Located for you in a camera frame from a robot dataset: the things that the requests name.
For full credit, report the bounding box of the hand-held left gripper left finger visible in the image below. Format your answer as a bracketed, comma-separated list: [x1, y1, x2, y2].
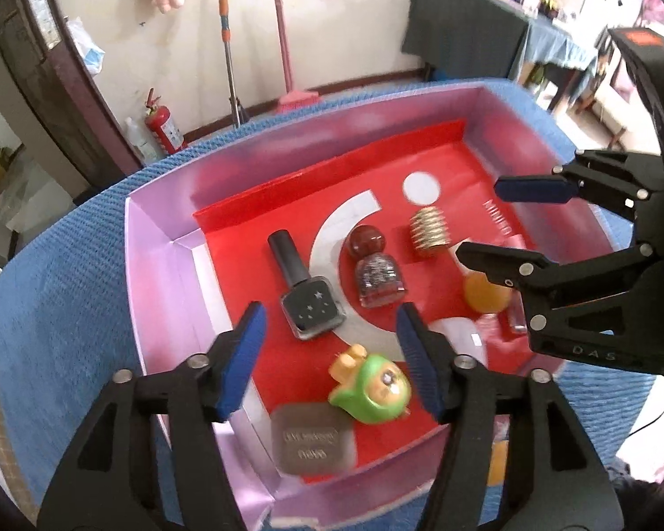
[36, 301, 269, 531]

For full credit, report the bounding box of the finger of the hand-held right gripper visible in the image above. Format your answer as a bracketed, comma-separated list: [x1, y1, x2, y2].
[494, 148, 664, 223]
[455, 240, 664, 374]

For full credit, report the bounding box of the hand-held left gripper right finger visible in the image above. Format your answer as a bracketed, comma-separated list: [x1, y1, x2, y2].
[395, 303, 623, 531]

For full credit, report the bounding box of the gold studded cylinder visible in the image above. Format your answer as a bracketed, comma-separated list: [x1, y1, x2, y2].
[408, 206, 453, 258]

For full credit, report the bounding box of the black nail polish bottle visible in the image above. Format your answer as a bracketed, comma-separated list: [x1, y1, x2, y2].
[266, 231, 348, 342]

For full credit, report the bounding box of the glitter nail polish bottle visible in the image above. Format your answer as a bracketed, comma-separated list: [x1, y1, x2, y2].
[347, 225, 407, 309]

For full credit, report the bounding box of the grey square compact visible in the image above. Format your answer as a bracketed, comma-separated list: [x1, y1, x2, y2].
[270, 403, 356, 475]

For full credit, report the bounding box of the red and pink box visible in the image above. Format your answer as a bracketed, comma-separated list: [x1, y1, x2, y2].
[124, 80, 637, 531]

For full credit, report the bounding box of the green toy figure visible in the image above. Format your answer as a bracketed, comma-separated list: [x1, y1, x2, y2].
[328, 343, 413, 427]

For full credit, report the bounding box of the side table with dark cloth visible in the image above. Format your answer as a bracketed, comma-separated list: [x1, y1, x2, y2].
[401, 0, 598, 112]

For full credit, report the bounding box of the white plastic bottle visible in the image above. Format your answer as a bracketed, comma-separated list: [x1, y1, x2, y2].
[124, 117, 161, 164]

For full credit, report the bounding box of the red fire extinguisher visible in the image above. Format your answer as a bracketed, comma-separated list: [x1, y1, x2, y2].
[145, 88, 186, 154]

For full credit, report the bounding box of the pink broom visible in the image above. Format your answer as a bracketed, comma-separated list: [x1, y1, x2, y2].
[271, 0, 320, 108]

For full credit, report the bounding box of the mop with orange grip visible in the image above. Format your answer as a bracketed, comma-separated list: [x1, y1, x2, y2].
[217, 0, 250, 127]

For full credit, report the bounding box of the dark wooden door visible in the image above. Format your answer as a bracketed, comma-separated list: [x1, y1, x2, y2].
[0, 0, 145, 200]

